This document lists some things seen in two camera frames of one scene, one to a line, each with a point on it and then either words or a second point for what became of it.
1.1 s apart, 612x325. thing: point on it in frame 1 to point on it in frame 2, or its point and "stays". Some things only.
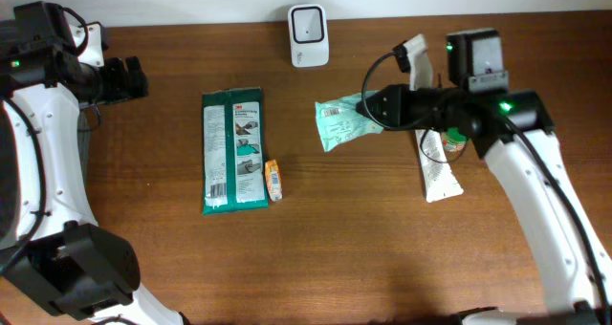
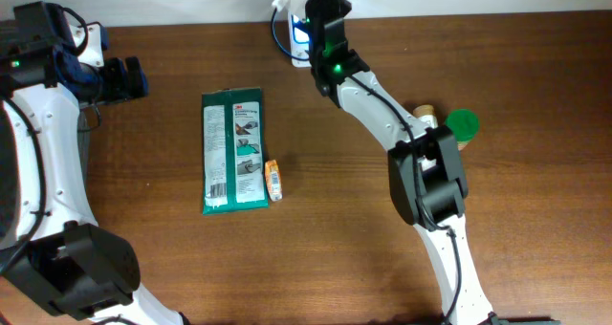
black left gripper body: [111, 83] stays
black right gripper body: [398, 99] to [335, 1]
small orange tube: [273, 180] stays
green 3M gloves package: [233, 151] stays
